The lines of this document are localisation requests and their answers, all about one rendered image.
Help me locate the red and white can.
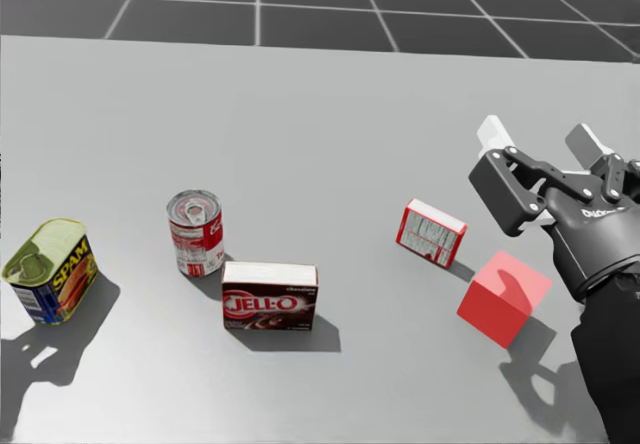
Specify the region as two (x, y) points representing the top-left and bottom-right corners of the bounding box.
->
(166, 188), (225, 278)

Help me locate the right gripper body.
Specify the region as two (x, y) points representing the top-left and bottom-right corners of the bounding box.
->
(519, 186), (640, 304)

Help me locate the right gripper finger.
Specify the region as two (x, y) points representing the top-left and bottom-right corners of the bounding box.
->
(468, 114), (592, 238)
(564, 123), (640, 205)

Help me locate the red and white carton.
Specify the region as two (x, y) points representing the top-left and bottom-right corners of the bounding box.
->
(395, 197), (469, 270)

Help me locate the pink cube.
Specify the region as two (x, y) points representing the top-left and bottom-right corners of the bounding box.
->
(456, 249), (554, 350)

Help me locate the green and blue rectangular can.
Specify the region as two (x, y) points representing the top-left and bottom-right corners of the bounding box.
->
(1, 217), (100, 326)

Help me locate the dark red carton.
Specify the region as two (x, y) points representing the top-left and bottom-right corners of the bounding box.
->
(221, 261), (320, 332)

